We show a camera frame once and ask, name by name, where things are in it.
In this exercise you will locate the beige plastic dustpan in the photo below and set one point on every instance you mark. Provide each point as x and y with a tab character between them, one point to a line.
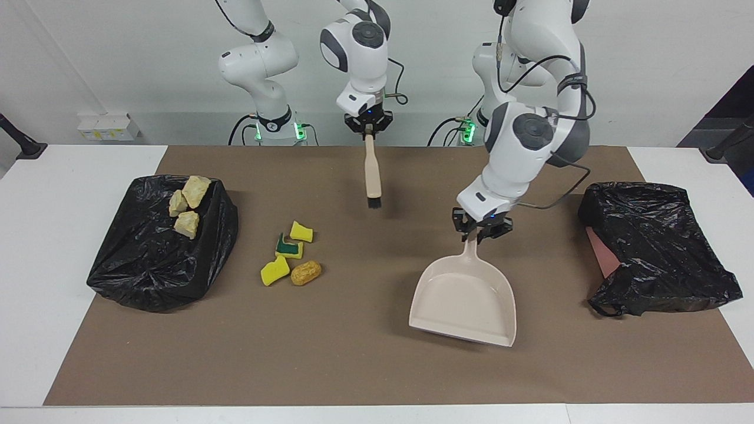
462	300

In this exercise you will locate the yellow sponge with green pad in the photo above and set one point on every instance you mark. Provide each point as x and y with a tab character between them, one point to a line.
290	248

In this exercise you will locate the brown table mat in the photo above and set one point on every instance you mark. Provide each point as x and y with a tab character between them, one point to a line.
353	365

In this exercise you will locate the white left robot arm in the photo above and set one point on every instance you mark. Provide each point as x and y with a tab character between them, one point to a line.
524	135

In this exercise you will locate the dark background panel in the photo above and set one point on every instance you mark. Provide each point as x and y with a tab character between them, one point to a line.
739	103

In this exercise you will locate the large bin with black bag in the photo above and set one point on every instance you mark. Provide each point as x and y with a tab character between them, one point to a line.
147	259

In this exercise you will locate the black camera stand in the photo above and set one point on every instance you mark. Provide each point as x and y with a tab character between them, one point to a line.
716	153
23	144

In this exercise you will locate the pink bin box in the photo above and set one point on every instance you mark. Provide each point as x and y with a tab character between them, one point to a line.
604	253

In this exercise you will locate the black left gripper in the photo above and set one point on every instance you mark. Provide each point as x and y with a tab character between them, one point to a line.
483	224

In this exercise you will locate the yellow sponge piece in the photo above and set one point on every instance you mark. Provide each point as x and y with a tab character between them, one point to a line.
274	271
301	232

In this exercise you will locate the white wall socket box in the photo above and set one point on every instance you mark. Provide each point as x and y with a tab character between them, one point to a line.
109	128

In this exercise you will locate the black bag on pink bin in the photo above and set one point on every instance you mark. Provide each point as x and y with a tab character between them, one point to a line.
665	247

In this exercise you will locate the croissant pastry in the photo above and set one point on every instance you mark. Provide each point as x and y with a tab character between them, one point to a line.
187	225
178	203
196	191

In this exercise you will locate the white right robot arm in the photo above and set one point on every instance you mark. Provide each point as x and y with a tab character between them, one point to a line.
259	59

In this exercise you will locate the brown bread roll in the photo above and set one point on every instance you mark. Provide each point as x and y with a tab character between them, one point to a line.
306	273

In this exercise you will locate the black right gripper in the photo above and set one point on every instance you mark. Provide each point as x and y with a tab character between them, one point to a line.
368	121

